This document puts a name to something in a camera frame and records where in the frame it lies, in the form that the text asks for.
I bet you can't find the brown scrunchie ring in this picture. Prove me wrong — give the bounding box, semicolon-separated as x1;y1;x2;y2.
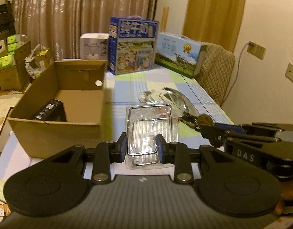
195;113;215;131

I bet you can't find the clear plastic packaged rack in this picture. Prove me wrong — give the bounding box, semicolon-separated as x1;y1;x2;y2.
125;101;178;170

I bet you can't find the person right hand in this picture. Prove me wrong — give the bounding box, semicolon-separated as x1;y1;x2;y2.
274;180;293;216

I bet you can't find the silver foil bag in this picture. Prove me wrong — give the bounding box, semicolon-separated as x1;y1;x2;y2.
163;87;200;124

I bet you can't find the checkered bed sheet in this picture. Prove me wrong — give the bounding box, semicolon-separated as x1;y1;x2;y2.
0;59;236;196

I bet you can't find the brown quilted chair cover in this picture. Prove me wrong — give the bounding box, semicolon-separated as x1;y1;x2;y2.
194;43;236;106

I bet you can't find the open cardboard box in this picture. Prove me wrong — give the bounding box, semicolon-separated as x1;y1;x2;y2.
8;60;107;159

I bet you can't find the white power adapter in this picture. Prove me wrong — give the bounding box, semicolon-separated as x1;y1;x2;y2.
138;89;166;103

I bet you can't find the black rectangular box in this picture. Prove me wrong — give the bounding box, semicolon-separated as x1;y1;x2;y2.
30;99;67;122

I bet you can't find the light blue milk carton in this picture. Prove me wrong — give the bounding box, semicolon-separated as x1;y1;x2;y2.
155;33;207;78

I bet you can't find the dark tray box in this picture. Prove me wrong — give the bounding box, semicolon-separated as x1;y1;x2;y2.
0;106;14;156

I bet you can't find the small white product box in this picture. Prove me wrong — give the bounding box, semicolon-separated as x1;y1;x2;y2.
79;33;109;60

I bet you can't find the crumpled bag of items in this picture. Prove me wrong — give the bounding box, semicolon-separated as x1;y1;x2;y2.
25;44;54;80

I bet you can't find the dark blue milk carton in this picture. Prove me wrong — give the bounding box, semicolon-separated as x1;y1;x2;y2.
108;17;159;76

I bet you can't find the orange door curtain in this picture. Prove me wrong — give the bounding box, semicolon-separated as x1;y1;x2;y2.
182;0;245;52

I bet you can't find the cardboard box with green packs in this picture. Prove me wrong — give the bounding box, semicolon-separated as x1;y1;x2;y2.
0;34;31;92

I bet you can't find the brown window curtain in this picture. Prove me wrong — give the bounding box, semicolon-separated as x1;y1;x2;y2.
12;0;156;60

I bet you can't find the beige wall socket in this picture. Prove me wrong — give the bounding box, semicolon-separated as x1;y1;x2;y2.
285;63;293;83

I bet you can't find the wall socket with plug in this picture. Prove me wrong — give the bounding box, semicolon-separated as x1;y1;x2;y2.
247;41;257;55

